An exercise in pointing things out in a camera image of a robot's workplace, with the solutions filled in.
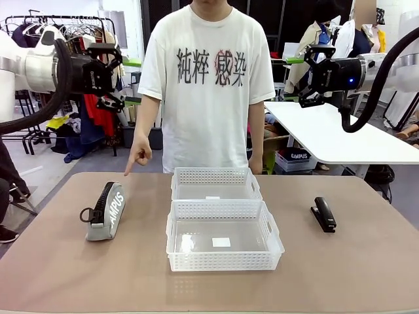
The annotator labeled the beige hanging garment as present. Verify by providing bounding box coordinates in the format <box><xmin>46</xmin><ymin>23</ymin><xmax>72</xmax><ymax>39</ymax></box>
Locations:
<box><xmin>103</xmin><ymin>31</ymin><xmax>125</xmax><ymax>78</ymax></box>

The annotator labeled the black stapler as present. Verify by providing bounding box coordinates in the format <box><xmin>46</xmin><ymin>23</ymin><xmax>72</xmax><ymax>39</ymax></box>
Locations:
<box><xmin>310</xmin><ymin>196</ymin><xmax>337</xmax><ymax>234</ymax></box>

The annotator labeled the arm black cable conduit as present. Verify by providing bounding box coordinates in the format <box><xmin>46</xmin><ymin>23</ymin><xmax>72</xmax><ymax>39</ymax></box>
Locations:
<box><xmin>0</xmin><ymin>38</ymin><xmax>75</xmax><ymax>135</ymax></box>
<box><xmin>340</xmin><ymin>31</ymin><xmax>419</xmax><ymax>133</ymax></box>

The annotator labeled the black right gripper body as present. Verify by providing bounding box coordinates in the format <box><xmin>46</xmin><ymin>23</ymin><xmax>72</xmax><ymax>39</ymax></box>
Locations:
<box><xmin>309</xmin><ymin>58</ymin><xmax>361</xmax><ymax>92</ymax></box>

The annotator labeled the person's left hand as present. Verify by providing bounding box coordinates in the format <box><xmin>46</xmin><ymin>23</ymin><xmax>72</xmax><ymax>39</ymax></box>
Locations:
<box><xmin>247</xmin><ymin>153</ymin><xmax>264</xmax><ymax>175</ymax></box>

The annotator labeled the person's left forearm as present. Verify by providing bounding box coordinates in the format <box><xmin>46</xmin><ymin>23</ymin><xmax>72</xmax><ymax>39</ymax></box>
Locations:
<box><xmin>247</xmin><ymin>99</ymin><xmax>266</xmax><ymax>158</ymax></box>

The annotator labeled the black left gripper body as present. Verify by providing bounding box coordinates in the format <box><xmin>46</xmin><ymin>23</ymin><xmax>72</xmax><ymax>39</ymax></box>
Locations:
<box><xmin>66</xmin><ymin>53</ymin><xmax>115</xmax><ymax>96</ymax></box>

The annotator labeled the background person in navy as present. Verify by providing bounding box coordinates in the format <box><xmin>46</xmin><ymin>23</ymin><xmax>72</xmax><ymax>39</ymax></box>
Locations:
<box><xmin>337</xmin><ymin>0</ymin><xmax>388</xmax><ymax>60</ymax></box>

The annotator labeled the black clothes rack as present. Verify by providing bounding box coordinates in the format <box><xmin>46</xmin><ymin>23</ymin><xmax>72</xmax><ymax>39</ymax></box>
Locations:
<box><xmin>0</xmin><ymin>9</ymin><xmax>119</xmax><ymax>157</ymax></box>

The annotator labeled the black framed white panel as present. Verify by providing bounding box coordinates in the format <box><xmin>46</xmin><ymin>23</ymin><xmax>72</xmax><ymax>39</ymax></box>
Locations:
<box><xmin>382</xmin><ymin>93</ymin><xmax>419</xmax><ymax>131</ymax></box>

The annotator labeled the grey CAMPUS pencil case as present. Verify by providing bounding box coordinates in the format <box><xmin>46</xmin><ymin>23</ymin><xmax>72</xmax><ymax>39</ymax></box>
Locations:
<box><xmin>79</xmin><ymin>181</ymin><xmax>127</xmax><ymax>242</ymax></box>

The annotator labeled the person torso white printed T-shirt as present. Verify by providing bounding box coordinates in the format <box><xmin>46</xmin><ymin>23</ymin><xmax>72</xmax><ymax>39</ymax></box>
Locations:
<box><xmin>137</xmin><ymin>0</ymin><xmax>276</xmax><ymax>174</ymax></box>

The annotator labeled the red hanging garment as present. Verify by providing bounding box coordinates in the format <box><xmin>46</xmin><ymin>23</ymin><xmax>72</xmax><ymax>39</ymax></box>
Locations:
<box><xmin>83</xmin><ymin>94</ymin><xmax>116</xmax><ymax>137</ymax></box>

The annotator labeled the mannequin with beige coat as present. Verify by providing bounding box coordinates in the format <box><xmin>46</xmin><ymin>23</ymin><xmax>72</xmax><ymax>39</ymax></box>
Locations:
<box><xmin>283</xmin><ymin>12</ymin><xmax>338</xmax><ymax>96</ymax></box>

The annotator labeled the black bag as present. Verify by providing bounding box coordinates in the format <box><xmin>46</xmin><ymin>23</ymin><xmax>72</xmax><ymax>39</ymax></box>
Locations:
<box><xmin>364</xmin><ymin>164</ymin><xmax>395</xmax><ymax>204</ymax></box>

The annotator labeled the white side table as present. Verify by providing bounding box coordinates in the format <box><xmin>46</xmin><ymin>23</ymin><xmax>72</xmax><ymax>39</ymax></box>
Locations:
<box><xmin>263</xmin><ymin>100</ymin><xmax>419</xmax><ymax>180</ymax></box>

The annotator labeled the white basket with CAMPUS item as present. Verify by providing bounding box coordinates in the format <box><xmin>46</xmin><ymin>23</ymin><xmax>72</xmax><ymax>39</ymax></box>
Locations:
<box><xmin>275</xmin><ymin>148</ymin><xmax>318</xmax><ymax>173</ymax></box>

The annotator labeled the seated person's dark trouser leg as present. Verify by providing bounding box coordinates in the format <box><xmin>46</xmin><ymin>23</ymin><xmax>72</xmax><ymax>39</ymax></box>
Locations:
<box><xmin>0</xmin><ymin>137</ymin><xmax>32</xmax><ymax>230</ymax></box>

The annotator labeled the yellow cloth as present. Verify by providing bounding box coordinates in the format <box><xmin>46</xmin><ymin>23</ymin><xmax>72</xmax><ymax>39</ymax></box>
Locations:
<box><xmin>45</xmin><ymin>114</ymin><xmax>71</xmax><ymax>130</ymax></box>

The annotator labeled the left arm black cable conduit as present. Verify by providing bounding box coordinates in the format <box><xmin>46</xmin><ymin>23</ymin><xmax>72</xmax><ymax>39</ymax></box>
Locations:
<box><xmin>0</xmin><ymin>38</ymin><xmax>75</xmax><ymax>135</ymax></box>

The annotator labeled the white perforated plastic basket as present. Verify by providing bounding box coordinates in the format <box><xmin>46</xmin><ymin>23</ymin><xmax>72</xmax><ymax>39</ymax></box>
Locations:
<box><xmin>170</xmin><ymin>167</ymin><xmax>263</xmax><ymax>201</ymax></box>
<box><xmin>166</xmin><ymin>199</ymin><xmax>285</xmax><ymax>272</ymax></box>

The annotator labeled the black shoe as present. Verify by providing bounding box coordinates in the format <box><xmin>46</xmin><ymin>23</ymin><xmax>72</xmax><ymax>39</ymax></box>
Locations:
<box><xmin>0</xmin><ymin>225</ymin><xmax>20</xmax><ymax>244</ymax></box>

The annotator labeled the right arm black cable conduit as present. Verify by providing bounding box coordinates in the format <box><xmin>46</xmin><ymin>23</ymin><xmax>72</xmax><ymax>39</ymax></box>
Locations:
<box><xmin>340</xmin><ymin>31</ymin><xmax>419</xmax><ymax>133</ymax></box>

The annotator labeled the dark grey storage bin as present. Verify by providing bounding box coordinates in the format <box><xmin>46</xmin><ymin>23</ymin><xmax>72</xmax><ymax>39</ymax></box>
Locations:
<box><xmin>120</xmin><ymin>126</ymin><xmax>164</xmax><ymax>150</ymax></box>

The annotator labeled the person's right forearm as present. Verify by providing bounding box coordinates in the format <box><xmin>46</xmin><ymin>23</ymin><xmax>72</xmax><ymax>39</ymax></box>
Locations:
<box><xmin>132</xmin><ymin>94</ymin><xmax>162</xmax><ymax>141</ymax></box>

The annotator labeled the grey chair leg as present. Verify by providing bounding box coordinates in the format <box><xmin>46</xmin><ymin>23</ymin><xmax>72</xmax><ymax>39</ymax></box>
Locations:
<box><xmin>9</xmin><ymin>183</ymin><xmax>39</xmax><ymax>217</ymax></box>

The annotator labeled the brown cardboard box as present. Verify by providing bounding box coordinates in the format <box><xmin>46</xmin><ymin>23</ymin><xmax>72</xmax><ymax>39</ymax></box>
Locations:
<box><xmin>263</xmin><ymin>133</ymin><xmax>292</xmax><ymax>174</ymax></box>

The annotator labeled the blue garment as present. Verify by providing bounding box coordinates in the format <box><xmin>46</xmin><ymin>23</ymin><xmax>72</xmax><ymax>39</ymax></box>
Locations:
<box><xmin>64</xmin><ymin>94</ymin><xmax>106</xmax><ymax>164</ymax></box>

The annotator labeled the white rectangular board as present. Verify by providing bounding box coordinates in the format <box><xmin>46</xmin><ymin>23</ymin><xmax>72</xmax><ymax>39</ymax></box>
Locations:
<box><xmin>98</xmin><ymin>9</ymin><xmax>128</xmax><ymax>50</ymax></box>

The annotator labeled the person's right hand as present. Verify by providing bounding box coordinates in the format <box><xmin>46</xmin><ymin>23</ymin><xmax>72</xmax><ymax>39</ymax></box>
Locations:
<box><xmin>123</xmin><ymin>133</ymin><xmax>154</xmax><ymax>177</ymax></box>

